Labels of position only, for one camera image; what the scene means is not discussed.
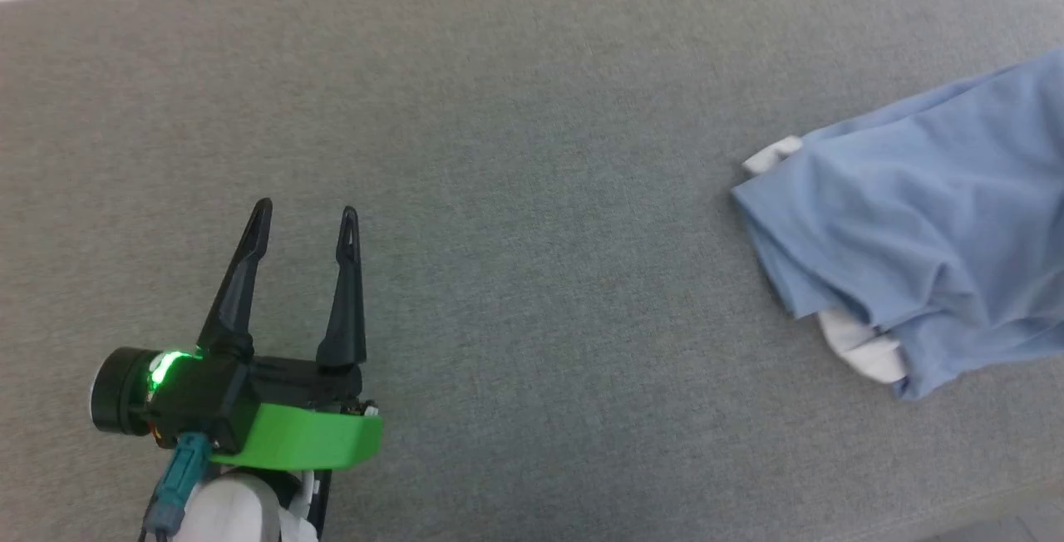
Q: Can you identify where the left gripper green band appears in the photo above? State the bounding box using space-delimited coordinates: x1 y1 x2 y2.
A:
90 199 384 471

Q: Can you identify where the light blue white-collared garment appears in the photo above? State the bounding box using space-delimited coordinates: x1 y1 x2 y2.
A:
731 47 1064 402

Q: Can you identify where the grey fabric sofa surface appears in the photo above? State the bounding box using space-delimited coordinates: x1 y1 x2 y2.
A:
0 0 1064 542

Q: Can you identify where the black cable with teal connector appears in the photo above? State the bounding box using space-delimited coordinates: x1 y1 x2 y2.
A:
141 432 209 542

